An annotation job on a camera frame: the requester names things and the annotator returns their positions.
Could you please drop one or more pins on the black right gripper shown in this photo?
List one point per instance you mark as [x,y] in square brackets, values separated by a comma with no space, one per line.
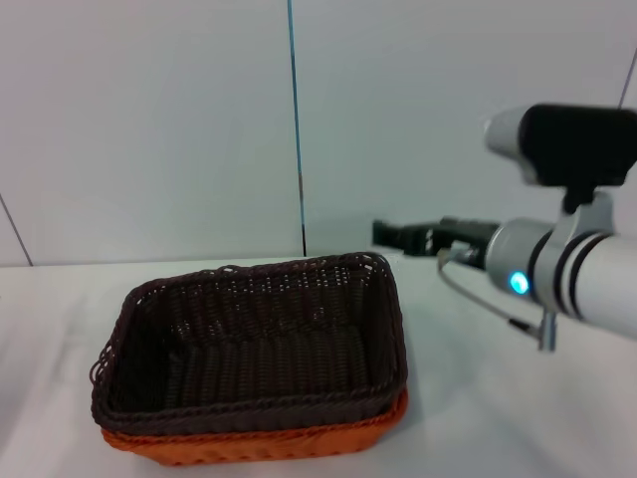
[470,234]

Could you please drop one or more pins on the dark brown woven plastic basket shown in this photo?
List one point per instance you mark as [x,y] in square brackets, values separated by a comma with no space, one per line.
[249,348]

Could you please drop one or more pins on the orange woven plastic basket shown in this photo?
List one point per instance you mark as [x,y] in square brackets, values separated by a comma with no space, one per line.
[259,443]

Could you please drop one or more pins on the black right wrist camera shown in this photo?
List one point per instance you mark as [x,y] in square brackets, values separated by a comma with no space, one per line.
[572,144]

